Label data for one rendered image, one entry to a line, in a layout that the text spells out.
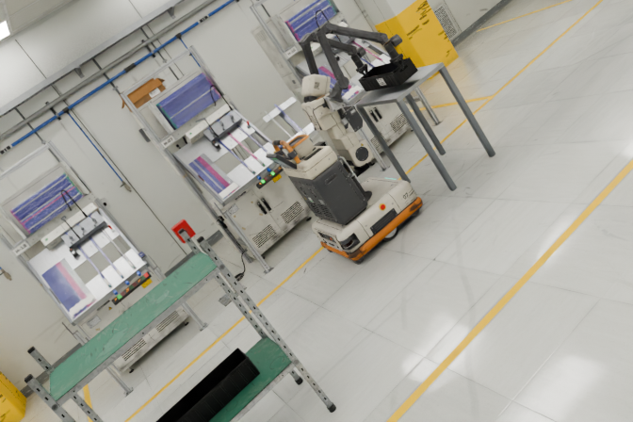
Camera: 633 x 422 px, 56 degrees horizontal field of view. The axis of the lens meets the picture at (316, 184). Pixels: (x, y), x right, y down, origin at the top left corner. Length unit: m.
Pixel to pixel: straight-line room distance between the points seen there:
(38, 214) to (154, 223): 1.91
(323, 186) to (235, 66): 3.40
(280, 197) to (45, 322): 2.89
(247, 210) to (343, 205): 1.49
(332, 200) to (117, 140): 3.34
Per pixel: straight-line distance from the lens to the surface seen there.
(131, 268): 4.91
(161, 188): 6.83
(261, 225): 5.40
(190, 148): 5.34
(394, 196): 4.18
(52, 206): 5.23
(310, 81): 4.18
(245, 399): 2.98
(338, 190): 4.04
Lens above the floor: 1.70
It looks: 15 degrees down
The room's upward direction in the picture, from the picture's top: 35 degrees counter-clockwise
